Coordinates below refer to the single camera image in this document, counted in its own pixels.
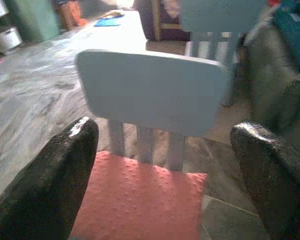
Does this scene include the purple sofa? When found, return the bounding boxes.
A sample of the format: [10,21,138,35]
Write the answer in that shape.
[133,0,191,42]

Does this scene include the green cabinet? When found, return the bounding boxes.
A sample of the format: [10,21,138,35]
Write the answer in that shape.
[4,0,62,43]

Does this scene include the light blue child chair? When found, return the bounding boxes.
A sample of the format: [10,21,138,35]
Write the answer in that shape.
[179,0,267,107]
[75,49,228,172]

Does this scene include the blue suitcase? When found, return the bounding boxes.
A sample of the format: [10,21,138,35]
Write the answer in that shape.
[272,0,300,73]

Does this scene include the pink dotted pillow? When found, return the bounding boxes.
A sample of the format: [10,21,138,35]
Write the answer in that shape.
[69,150,208,240]

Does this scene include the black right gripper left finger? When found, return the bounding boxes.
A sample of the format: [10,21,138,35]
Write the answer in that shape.
[0,116,100,240]

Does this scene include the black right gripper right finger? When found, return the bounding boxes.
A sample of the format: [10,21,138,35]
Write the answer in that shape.
[230,121,300,240]

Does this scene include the beige crumpled cloth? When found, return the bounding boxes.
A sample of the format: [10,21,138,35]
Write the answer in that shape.
[99,9,126,20]

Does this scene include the orange cloth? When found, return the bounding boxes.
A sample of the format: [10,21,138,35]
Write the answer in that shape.
[59,0,87,28]

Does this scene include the white floor appliance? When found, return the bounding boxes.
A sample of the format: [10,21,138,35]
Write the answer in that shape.
[0,24,23,53]

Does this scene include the dark green leather sofa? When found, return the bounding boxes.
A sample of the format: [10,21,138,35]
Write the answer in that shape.
[239,24,300,161]

